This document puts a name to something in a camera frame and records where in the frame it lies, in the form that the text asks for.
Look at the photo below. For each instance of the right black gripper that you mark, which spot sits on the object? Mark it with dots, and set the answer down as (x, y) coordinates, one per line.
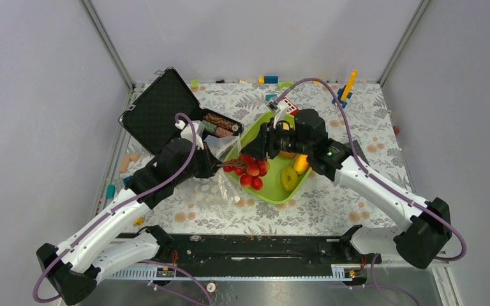
(265, 141)

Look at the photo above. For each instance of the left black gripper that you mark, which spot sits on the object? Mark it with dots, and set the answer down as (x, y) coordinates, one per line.
(210, 167)

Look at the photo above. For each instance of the red lychee bunch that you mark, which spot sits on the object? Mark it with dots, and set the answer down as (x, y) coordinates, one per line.
(249, 170)

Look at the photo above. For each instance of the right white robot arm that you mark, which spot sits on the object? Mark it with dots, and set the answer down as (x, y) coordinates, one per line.
(423, 226)

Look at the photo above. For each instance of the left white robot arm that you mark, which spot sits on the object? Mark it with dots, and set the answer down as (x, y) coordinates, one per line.
(77, 265)

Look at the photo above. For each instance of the orange toy mango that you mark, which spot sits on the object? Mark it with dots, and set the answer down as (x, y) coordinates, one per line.
(301, 164)

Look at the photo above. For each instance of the red white toy block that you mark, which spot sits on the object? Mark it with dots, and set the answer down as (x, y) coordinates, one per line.
(289, 106)

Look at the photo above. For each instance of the black poker chip case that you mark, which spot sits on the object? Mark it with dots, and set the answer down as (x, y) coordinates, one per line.
(151, 117)

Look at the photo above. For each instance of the yellow green toy fruit slice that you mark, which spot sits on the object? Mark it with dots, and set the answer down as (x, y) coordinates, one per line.
(289, 179)

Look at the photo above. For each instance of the green plastic tray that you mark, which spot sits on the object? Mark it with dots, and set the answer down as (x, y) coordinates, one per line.
(272, 190)

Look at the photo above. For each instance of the grey lego baseplate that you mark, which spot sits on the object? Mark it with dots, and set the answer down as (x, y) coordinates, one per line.
(360, 151)

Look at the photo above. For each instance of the yellow blue block tower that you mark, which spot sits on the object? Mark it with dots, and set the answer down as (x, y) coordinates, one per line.
(345, 93)

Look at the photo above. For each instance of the teal small block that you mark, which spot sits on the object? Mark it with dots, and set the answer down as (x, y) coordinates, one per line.
(269, 97)

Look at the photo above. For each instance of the peach wooden block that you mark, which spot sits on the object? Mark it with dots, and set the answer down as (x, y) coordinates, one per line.
(126, 161)

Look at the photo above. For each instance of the green arch block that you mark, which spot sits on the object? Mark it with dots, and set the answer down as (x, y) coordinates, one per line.
(285, 85)

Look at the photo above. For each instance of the blue lego brick back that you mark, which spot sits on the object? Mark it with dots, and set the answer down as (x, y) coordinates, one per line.
(270, 79)

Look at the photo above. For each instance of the teal block left edge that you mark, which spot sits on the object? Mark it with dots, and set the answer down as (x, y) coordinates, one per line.
(110, 191)

